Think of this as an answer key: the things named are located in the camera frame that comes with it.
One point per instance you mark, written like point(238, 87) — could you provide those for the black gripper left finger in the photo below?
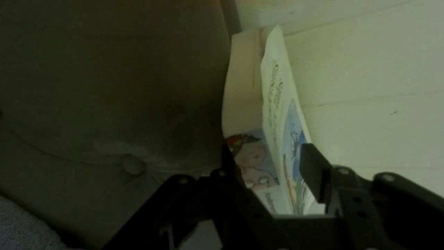
point(209, 208)

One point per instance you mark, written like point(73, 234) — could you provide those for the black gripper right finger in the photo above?
point(384, 212)

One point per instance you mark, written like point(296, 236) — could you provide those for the tufted fabric couch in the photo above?
point(92, 91)

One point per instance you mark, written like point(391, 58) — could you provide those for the light blue blanket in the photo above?
point(23, 230)

